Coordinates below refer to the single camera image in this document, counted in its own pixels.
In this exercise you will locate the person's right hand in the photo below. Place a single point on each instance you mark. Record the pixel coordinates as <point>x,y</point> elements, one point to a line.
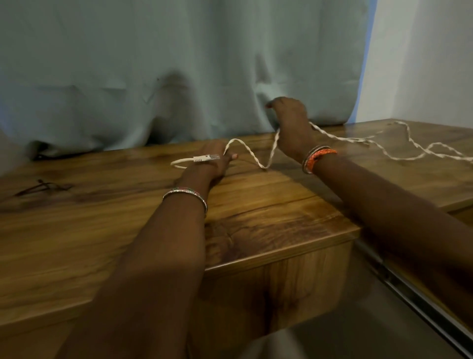
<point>293,129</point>

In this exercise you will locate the person's left hand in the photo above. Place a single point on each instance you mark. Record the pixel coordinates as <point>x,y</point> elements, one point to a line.
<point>207,166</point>

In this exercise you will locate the person's right fingers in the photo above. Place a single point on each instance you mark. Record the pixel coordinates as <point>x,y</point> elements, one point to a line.
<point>279,105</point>

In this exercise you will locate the person's left fingers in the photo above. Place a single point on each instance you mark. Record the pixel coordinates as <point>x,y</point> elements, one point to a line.
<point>221,153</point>

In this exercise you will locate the person's right forearm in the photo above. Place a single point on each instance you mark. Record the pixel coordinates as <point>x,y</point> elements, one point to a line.
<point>391,218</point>

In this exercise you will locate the person's left forearm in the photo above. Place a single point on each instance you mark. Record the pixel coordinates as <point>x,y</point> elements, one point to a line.
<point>155,266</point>

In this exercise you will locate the silver beaded bangle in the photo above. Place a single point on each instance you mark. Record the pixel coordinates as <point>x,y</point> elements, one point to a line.
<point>186,192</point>

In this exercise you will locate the silver thin bangles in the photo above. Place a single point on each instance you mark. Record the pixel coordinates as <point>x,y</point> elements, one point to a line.
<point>309,157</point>

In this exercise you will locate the orange bangle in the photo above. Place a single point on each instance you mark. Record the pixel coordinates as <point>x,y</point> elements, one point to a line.
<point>319,157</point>

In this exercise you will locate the light blue curtain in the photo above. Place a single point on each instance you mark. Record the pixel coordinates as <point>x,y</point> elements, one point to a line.
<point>177,70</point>

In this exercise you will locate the metal drawer slide rail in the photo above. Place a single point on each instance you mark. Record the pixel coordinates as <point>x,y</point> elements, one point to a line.
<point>417,296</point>

